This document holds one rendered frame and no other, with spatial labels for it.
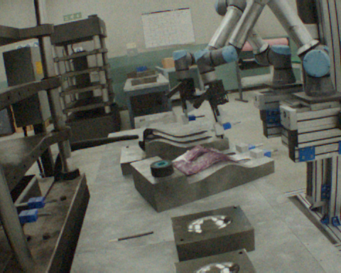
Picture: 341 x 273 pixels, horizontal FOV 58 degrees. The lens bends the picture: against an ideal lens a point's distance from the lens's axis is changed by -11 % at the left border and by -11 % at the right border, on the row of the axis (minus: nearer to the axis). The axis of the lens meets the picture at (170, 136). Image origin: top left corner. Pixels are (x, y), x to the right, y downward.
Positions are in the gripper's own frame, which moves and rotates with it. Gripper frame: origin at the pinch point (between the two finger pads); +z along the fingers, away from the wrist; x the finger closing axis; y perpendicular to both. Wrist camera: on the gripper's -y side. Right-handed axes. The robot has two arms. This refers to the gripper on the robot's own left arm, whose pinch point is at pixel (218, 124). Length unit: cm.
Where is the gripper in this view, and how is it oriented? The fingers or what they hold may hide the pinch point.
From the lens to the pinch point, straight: 161.2
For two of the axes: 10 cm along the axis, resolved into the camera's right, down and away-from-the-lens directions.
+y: 9.5, -3.0, 0.3
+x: -0.7, -1.1, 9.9
